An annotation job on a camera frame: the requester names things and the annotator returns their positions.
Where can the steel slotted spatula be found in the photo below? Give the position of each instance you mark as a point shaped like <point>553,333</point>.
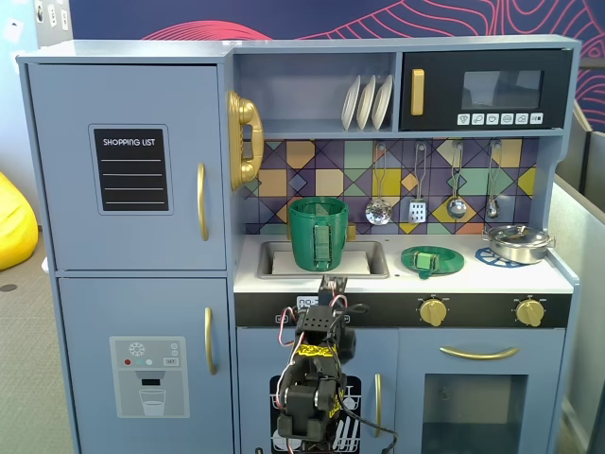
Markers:
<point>418,211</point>

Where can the blue fridge door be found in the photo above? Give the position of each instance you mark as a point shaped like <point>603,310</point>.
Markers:
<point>61,213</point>

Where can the yellow patterned tape band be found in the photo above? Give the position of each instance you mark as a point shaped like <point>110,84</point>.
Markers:
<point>316,351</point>

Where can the gold toy telephone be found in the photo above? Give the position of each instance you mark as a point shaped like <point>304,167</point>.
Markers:
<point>243,113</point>

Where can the blue oven door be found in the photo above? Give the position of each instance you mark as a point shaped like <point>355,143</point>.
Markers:
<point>411,402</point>

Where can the steel slotted skimmer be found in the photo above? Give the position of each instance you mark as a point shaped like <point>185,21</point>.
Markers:
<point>378,214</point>

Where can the grey office partition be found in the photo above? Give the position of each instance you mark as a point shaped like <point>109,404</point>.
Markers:
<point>581,284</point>

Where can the yellow bean bag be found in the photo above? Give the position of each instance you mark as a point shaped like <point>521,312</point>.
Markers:
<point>14,227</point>

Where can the blue dishwasher door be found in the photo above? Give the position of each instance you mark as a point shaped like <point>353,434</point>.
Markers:
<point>255,359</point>

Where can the green 3D-printed container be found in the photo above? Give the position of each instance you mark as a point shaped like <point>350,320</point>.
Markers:
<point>302,236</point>

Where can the grey ice dispenser sticker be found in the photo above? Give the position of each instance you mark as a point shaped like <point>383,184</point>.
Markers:
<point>151,378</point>

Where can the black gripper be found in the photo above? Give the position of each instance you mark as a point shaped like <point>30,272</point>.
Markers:
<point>331,287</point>

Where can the steel cooking pot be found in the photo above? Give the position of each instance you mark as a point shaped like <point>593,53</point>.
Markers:
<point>517,251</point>

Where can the grey toy sink basin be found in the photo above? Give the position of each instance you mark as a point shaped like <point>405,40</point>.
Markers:
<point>380,257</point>

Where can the round floor outlet cover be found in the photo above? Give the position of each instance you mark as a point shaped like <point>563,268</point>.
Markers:
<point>7,287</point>

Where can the black dishwasher sticker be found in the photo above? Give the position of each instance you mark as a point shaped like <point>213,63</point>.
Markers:
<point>352,402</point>

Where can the white paper with face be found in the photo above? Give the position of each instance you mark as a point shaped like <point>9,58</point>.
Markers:
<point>12,29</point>

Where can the gold toy faucet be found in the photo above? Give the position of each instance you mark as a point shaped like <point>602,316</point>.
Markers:
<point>352,232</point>

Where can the blue toy kitchen unit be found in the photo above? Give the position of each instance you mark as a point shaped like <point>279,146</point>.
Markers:
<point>312,90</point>

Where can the steel pot lid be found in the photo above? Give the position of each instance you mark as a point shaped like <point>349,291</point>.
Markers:
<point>515,232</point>

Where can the digital clock display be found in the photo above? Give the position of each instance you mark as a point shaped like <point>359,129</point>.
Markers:
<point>306,302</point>

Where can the black shopping list chalkboard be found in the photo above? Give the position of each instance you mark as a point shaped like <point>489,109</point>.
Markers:
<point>132,194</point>

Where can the white toy plate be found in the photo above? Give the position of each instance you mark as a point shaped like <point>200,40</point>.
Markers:
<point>382,101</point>
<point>365,104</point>
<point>350,104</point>

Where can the black stove control panel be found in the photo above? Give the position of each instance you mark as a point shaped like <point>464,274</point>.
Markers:
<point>387,309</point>

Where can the dark cubicle panel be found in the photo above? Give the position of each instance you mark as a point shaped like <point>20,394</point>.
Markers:
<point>593,161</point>

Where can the blue freezer door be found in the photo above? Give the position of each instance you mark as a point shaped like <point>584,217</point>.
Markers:
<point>85,312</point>

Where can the small steel spoon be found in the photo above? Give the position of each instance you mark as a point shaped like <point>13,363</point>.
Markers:
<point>492,209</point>

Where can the gold stove knob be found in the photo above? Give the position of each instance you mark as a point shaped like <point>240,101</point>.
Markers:
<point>530,312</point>
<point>433,312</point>

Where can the steel ladle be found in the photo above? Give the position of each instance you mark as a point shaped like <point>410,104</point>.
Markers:
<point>456,208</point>

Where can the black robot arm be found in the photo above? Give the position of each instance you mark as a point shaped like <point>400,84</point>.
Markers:
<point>314,324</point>

